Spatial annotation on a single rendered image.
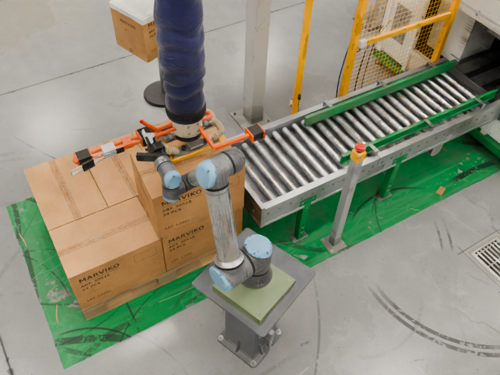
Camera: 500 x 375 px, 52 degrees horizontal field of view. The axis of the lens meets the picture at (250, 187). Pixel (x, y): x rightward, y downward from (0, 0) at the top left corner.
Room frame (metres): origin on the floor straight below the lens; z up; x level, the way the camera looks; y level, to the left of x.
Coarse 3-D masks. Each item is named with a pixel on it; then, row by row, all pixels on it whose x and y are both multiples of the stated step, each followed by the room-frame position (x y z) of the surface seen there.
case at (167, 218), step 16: (176, 144) 2.29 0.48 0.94; (192, 160) 2.16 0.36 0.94; (144, 176) 2.01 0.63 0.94; (160, 176) 2.01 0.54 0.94; (240, 176) 2.12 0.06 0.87; (144, 192) 1.98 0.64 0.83; (160, 192) 1.89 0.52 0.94; (192, 192) 1.96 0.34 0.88; (240, 192) 2.12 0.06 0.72; (144, 208) 2.06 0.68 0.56; (160, 208) 1.86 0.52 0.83; (176, 208) 1.91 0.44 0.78; (192, 208) 1.96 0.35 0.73; (160, 224) 1.85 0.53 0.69; (176, 224) 1.90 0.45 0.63; (192, 224) 1.95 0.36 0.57
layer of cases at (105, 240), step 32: (64, 160) 2.47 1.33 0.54; (96, 160) 2.49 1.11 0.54; (128, 160) 2.51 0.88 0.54; (64, 192) 2.18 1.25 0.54; (96, 192) 2.19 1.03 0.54; (128, 192) 2.21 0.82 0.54; (64, 224) 1.92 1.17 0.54; (96, 224) 1.93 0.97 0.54; (128, 224) 1.94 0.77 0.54; (64, 256) 1.68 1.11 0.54; (96, 256) 1.69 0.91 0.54; (128, 256) 1.72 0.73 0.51; (160, 256) 1.83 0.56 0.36; (192, 256) 1.96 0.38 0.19; (96, 288) 1.59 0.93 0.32; (128, 288) 1.70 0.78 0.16
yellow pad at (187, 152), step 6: (204, 138) 2.13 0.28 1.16; (186, 144) 2.10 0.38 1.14; (204, 144) 2.11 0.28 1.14; (216, 144) 2.12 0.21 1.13; (180, 150) 2.05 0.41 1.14; (186, 150) 2.05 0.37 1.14; (192, 150) 2.06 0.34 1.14; (198, 150) 2.06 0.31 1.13; (204, 150) 2.07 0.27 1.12; (174, 156) 2.00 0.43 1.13; (180, 156) 2.01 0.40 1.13; (186, 156) 2.01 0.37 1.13; (174, 162) 1.97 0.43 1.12
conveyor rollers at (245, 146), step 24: (384, 96) 3.42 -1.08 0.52; (408, 96) 3.43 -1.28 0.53; (432, 96) 3.45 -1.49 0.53; (456, 96) 3.47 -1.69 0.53; (336, 120) 3.08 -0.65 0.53; (360, 120) 3.11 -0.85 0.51; (288, 144) 2.76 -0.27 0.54; (312, 144) 2.77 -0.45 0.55; (336, 144) 2.79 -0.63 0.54; (264, 168) 2.49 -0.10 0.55; (288, 168) 2.52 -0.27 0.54; (336, 168) 2.53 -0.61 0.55; (264, 192) 2.28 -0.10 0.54
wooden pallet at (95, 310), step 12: (216, 252) 2.11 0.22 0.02; (192, 264) 1.99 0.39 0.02; (204, 264) 2.00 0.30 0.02; (156, 276) 1.81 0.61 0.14; (168, 276) 1.85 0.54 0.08; (180, 276) 1.90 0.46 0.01; (132, 288) 1.71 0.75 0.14; (144, 288) 1.78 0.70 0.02; (108, 300) 1.61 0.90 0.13; (120, 300) 1.68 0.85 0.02; (84, 312) 1.52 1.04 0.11; (96, 312) 1.56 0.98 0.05
